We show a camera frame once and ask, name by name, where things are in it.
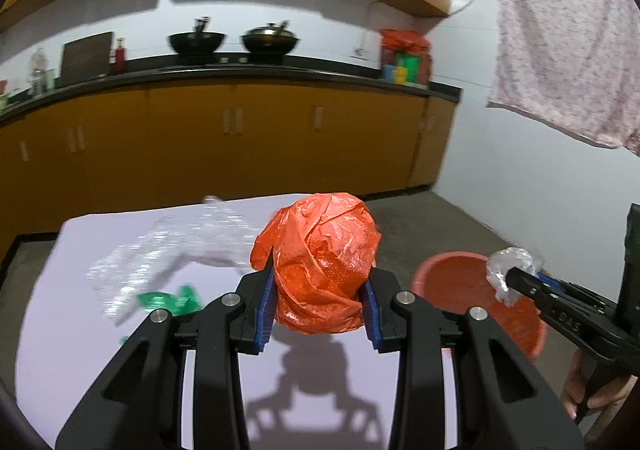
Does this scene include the clear plastic wad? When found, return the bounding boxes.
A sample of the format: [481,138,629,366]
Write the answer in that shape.
[486,246,544,307]

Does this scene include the black gas stove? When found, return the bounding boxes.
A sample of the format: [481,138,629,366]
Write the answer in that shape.
[170,52,301,67]

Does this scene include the black wok without lid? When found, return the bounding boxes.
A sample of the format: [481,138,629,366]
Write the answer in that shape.
[167,17,227,56]

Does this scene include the black kitchen countertop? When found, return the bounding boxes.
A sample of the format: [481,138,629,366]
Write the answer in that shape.
[0,54,463,128]

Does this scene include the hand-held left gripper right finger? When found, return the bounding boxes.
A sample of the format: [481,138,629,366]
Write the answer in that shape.
[360,267,586,450]

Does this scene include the red plastic waste basket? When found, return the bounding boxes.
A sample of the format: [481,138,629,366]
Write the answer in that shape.
[410,252,549,365]

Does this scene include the orange wooden base cabinets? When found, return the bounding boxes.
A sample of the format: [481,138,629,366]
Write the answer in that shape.
[0,80,457,276]

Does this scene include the black wok with lid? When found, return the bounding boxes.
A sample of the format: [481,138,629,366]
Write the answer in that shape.
[241,21,302,56]

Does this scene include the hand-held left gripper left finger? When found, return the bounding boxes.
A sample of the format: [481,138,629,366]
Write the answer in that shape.
[55,250,277,450]

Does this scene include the red bottle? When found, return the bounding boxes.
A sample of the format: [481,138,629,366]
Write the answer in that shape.
[113,37,129,77]

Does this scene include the green canister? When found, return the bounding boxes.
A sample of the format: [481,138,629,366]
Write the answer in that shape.
[397,55,420,85]

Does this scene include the large orange plastic bag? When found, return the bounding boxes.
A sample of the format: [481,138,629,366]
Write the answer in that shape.
[249,191,382,336]

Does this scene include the red plastic bag cover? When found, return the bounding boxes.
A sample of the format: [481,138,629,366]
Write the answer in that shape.
[379,28,432,56]

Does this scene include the dark green plastic bag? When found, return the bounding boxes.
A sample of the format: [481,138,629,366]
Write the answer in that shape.
[120,285,202,347]

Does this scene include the pink floral cloth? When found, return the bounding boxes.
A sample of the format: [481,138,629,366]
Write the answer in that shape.
[486,0,640,153]

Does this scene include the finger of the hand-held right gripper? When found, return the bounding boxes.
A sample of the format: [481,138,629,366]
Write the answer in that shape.
[504,266,623,373]
[536,273,622,326]

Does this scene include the clear bubble wrap sheet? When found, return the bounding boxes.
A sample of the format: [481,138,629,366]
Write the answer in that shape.
[87,196,262,327]

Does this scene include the person's right hand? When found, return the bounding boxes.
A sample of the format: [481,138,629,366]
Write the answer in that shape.
[561,349,633,427]

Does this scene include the dark wooden cutting board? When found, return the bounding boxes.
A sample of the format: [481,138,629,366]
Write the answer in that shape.
[60,31,115,88]

